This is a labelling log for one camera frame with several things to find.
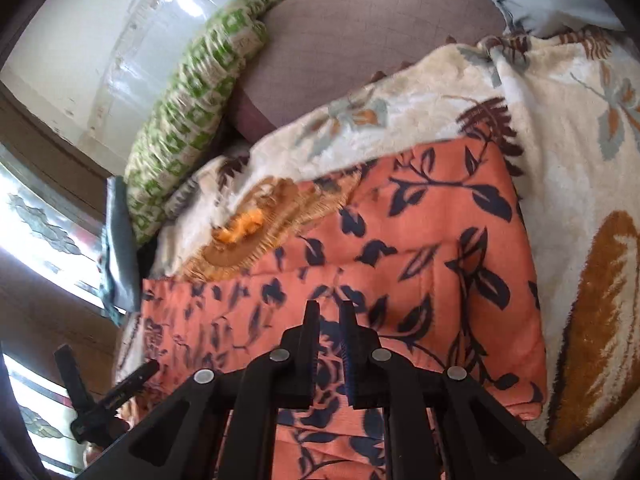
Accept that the grey-blue hanging cloth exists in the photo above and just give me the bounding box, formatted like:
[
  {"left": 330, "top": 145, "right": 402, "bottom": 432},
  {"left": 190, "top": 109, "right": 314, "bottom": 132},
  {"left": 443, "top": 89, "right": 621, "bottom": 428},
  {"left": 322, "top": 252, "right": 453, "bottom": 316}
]
[{"left": 99, "top": 176, "right": 144, "bottom": 319}]

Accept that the cream floral fleece blanket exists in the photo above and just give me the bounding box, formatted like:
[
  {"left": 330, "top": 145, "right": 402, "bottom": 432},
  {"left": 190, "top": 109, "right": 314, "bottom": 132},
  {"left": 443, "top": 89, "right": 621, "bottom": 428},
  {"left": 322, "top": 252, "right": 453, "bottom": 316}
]
[{"left": 115, "top": 25, "right": 640, "bottom": 466}]

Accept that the mauve quilted cushion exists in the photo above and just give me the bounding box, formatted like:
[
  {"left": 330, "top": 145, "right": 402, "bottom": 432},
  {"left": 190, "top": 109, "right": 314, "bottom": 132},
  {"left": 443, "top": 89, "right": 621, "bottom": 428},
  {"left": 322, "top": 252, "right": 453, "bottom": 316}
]
[{"left": 232, "top": 0, "right": 508, "bottom": 142}]

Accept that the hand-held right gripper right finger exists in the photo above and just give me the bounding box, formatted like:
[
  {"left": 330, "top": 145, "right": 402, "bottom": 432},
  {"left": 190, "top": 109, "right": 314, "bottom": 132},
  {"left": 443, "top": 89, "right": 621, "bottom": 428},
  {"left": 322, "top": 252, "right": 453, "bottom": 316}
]
[{"left": 340, "top": 300, "right": 577, "bottom": 480}]

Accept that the orange floral garment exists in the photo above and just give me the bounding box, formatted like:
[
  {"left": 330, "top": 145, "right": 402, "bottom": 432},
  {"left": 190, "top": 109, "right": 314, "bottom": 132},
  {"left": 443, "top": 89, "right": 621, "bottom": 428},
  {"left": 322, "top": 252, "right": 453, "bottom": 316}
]
[{"left": 117, "top": 135, "right": 549, "bottom": 480}]

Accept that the green patterned pillow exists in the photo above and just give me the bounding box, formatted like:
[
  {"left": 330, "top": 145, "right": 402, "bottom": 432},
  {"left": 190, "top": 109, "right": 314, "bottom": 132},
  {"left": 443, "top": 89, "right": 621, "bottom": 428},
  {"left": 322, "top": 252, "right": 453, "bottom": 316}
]
[{"left": 124, "top": 0, "right": 289, "bottom": 247}]

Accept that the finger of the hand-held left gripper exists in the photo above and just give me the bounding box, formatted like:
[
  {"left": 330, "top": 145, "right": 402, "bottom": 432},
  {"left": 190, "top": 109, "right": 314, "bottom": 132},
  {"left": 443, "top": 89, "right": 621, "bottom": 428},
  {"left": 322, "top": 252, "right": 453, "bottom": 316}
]
[
  {"left": 99, "top": 359, "right": 161, "bottom": 408},
  {"left": 54, "top": 344, "right": 98, "bottom": 413}
]

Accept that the brown wooden window frame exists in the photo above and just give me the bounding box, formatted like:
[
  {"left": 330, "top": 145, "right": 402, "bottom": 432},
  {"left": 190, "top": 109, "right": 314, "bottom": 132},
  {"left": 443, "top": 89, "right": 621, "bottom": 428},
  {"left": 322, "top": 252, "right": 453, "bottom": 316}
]
[{"left": 0, "top": 80, "right": 128, "bottom": 361}]

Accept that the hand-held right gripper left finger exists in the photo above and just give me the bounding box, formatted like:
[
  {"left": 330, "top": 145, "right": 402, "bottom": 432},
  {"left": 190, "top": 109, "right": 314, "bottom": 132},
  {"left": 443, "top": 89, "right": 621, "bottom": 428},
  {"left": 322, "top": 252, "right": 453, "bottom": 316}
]
[{"left": 90, "top": 300, "right": 321, "bottom": 480}]

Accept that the patterned glass window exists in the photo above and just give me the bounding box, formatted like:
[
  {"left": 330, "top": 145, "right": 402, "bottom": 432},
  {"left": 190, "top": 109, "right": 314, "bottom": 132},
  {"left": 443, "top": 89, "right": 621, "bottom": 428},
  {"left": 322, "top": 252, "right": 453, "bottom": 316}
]
[{"left": 0, "top": 145, "right": 127, "bottom": 476}]

